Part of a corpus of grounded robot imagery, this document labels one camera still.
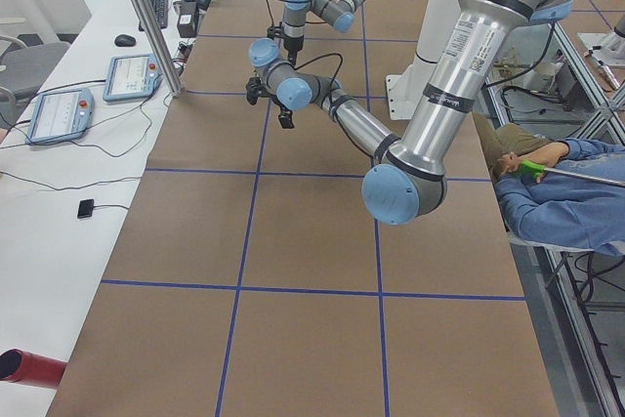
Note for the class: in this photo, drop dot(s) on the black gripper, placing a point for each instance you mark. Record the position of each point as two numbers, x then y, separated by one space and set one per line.
270 96
292 45

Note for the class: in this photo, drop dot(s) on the person's hand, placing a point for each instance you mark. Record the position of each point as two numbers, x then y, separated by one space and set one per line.
507 164

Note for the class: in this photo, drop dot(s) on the black power adapter box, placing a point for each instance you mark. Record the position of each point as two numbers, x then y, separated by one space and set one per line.
187 22

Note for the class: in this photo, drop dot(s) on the far blue teach pendant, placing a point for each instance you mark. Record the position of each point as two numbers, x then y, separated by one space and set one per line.
131 77

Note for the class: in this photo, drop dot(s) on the blue teach pendant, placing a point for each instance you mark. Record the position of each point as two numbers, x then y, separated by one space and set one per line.
60 116
131 77

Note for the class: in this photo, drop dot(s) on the black keyboard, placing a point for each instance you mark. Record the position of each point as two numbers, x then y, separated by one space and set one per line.
161 9

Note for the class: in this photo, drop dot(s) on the black computer mouse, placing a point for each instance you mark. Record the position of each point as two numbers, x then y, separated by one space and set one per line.
125 40

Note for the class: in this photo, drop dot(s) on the near blue teach pendant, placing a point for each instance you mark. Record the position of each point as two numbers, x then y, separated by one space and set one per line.
60 116

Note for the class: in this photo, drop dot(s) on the small black square device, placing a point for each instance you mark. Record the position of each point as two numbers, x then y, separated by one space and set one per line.
85 208

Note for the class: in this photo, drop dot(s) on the grey office chair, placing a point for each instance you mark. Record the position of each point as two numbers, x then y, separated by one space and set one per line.
25 69

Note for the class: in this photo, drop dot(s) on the person in blue sweater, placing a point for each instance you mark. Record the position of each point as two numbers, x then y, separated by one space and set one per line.
553 209

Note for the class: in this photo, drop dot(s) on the red cylinder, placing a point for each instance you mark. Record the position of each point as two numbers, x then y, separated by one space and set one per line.
29 369

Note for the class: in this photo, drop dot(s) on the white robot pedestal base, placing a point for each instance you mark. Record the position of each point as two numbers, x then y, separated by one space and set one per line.
405 90

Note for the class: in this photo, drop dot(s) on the aluminium frame post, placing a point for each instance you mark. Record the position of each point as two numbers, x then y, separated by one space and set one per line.
156 40

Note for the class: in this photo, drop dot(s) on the green handled metal stick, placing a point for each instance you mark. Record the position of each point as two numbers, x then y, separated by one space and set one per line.
536 170

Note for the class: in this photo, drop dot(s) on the aluminium frame rail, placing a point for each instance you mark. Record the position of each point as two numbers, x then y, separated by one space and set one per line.
588 287

